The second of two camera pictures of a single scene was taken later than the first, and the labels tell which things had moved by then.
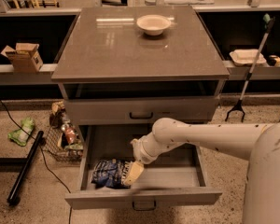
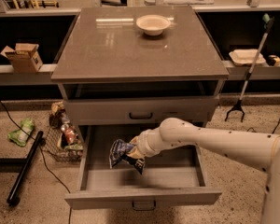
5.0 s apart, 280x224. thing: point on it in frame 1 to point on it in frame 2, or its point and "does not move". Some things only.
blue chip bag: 107,174 to 119,149
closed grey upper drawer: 139,110 does not move
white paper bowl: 153,24 does not move
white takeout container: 246,57 does not move
